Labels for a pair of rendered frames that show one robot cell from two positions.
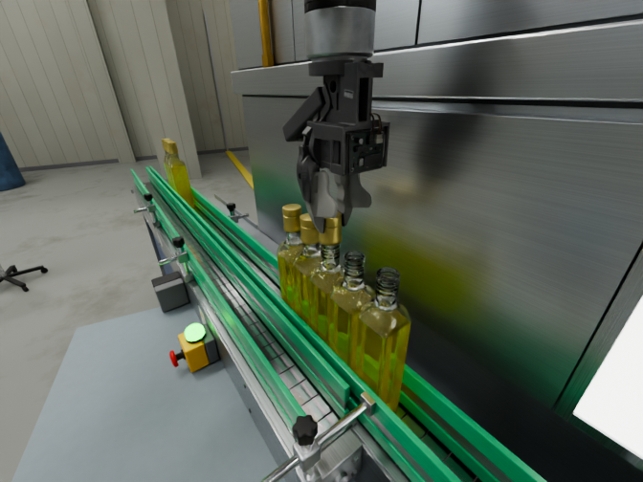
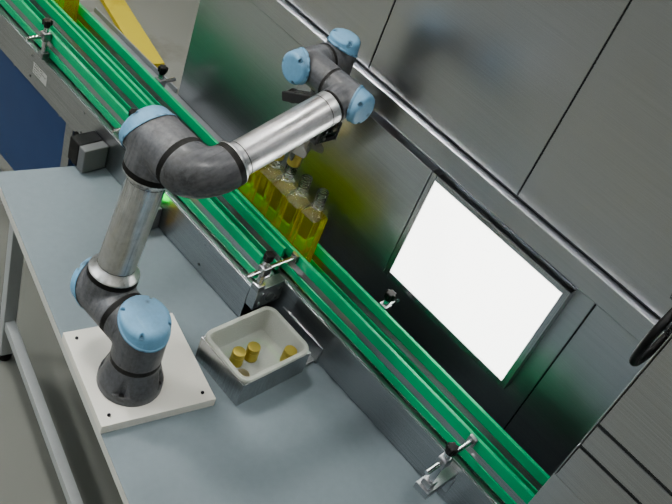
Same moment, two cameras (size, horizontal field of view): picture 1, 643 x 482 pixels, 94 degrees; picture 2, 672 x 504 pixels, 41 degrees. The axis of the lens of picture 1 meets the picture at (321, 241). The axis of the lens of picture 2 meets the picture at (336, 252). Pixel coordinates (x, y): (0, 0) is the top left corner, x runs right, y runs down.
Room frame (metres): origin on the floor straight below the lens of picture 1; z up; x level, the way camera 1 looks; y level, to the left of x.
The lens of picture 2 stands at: (-1.36, 0.51, 2.44)
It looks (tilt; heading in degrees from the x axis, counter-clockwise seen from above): 40 degrees down; 337
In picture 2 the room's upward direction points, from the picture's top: 23 degrees clockwise
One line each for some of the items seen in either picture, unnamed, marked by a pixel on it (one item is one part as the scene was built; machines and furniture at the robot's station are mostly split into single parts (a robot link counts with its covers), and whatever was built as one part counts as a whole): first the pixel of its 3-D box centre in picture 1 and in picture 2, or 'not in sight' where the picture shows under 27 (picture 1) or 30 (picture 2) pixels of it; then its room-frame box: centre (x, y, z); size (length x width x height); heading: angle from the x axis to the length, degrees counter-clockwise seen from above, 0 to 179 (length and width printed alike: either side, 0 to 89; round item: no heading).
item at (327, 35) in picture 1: (342, 40); not in sight; (0.39, -0.03, 1.40); 0.08 x 0.08 x 0.05
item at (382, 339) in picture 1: (380, 358); (305, 236); (0.31, -0.08, 0.99); 0.06 x 0.06 x 0.21; 36
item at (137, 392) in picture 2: not in sight; (133, 367); (-0.04, 0.32, 0.83); 0.15 x 0.15 x 0.10
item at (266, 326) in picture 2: not in sight; (254, 352); (0.07, 0.02, 0.80); 0.22 x 0.17 x 0.09; 126
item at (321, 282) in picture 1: (331, 317); (277, 208); (0.41, -0.01, 0.99); 0.06 x 0.06 x 0.21; 35
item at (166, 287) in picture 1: (170, 291); (87, 152); (0.76, 0.47, 0.79); 0.08 x 0.08 x 0.08; 36
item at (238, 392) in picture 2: not in sight; (261, 350); (0.08, 0.00, 0.79); 0.27 x 0.17 x 0.08; 126
